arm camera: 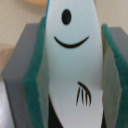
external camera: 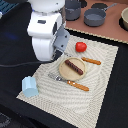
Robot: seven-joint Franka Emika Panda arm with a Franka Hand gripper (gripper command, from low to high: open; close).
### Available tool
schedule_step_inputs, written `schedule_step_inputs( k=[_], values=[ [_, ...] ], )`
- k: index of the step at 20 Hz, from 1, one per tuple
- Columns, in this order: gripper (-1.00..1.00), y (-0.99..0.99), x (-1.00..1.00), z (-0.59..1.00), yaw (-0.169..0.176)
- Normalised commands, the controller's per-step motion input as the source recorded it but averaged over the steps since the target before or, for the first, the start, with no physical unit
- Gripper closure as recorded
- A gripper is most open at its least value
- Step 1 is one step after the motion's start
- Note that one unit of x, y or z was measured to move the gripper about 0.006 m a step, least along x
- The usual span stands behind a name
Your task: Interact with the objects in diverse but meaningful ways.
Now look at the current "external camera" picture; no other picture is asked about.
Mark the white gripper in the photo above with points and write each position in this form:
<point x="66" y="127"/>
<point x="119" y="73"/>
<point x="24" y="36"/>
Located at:
<point x="48" y="35"/>

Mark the red tomato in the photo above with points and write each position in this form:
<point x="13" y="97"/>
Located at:
<point x="80" y="47"/>

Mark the brown sausage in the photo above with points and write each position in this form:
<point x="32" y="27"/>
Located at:
<point x="74" y="67"/>

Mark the light blue cup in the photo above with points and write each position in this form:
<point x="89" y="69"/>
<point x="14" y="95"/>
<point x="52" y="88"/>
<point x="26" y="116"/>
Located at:
<point x="29" y="87"/>

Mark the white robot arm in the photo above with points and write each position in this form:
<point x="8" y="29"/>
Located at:
<point x="47" y="7"/>

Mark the grey pot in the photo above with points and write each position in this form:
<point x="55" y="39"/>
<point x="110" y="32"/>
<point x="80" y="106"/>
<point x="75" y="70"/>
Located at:
<point x="72" y="9"/>

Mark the round wooden plate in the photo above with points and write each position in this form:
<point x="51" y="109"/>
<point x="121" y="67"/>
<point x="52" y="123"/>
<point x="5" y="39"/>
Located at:
<point x="68" y="73"/>

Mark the beige woven placemat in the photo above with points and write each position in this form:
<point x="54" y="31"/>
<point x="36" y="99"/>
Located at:
<point x="72" y="105"/>

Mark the brown stove board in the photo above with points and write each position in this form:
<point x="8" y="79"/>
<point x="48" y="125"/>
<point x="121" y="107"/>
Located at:
<point x="109" y="30"/>

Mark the beige bowl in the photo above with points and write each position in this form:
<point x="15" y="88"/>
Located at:
<point x="124" y="15"/>

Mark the fork with wooden handle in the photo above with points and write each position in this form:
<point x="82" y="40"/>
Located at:
<point x="58" y="78"/>

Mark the grey saucepan with handle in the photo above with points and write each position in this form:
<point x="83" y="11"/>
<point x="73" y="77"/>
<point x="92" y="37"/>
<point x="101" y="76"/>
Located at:
<point x="95" y="17"/>

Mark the knife with wooden handle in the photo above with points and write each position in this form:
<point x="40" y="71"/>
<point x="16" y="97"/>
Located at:
<point x="84" y="59"/>

